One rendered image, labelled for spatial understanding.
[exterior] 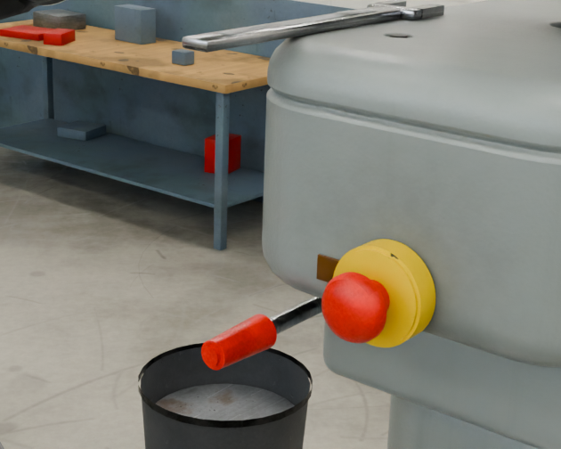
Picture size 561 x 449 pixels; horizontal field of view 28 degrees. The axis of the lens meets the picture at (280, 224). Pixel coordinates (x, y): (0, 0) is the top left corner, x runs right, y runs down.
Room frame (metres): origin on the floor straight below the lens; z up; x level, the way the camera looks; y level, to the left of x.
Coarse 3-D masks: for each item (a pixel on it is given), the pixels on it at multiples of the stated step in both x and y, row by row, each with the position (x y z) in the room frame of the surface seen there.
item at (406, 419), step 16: (400, 400) 0.75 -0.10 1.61; (400, 416) 0.75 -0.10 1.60; (416, 416) 0.74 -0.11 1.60; (432, 416) 0.73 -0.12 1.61; (448, 416) 0.72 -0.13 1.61; (400, 432) 0.75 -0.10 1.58; (416, 432) 0.74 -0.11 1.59; (432, 432) 0.73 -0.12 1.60; (448, 432) 0.72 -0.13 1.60; (464, 432) 0.71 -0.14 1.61; (480, 432) 0.71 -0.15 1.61; (400, 448) 0.75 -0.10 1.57; (416, 448) 0.73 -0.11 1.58; (432, 448) 0.73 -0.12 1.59; (448, 448) 0.72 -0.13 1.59; (464, 448) 0.71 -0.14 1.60; (480, 448) 0.70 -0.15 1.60; (496, 448) 0.70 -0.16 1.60; (512, 448) 0.69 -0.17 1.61; (528, 448) 0.68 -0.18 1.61
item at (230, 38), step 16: (400, 0) 0.82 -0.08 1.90; (320, 16) 0.72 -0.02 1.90; (336, 16) 0.72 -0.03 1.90; (352, 16) 0.73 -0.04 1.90; (368, 16) 0.74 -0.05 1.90; (384, 16) 0.76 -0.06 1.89; (400, 16) 0.78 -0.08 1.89; (416, 16) 0.77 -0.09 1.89; (432, 16) 0.79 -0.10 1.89; (224, 32) 0.64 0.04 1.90; (240, 32) 0.65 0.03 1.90; (256, 32) 0.65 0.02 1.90; (272, 32) 0.66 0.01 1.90; (288, 32) 0.67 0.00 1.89; (304, 32) 0.69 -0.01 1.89; (320, 32) 0.70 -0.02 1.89; (192, 48) 0.62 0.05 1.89; (208, 48) 0.62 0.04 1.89; (224, 48) 0.63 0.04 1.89
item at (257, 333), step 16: (304, 304) 0.70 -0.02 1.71; (320, 304) 0.71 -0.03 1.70; (256, 320) 0.66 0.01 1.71; (272, 320) 0.67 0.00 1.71; (288, 320) 0.68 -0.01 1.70; (304, 320) 0.69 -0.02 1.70; (224, 336) 0.64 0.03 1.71; (240, 336) 0.64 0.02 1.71; (256, 336) 0.65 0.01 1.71; (272, 336) 0.66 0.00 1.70; (208, 352) 0.63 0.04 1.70; (224, 352) 0.62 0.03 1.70; (240, 352) 0.63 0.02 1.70; (256, 352) 0.65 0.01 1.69
